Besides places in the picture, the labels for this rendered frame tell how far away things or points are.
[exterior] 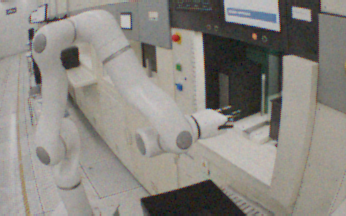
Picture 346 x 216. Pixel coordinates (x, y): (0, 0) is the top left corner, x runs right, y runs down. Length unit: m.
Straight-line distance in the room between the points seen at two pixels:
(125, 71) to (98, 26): 0.15
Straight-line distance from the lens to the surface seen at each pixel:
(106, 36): 0.77
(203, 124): 0.87
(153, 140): 0.79
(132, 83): 0.77
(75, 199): 1.13
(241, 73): 1.62
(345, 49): 0.80
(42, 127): 0.97
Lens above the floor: 1.58
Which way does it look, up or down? 22 degrees down
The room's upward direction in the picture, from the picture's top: 4 degrees counter-clockwise
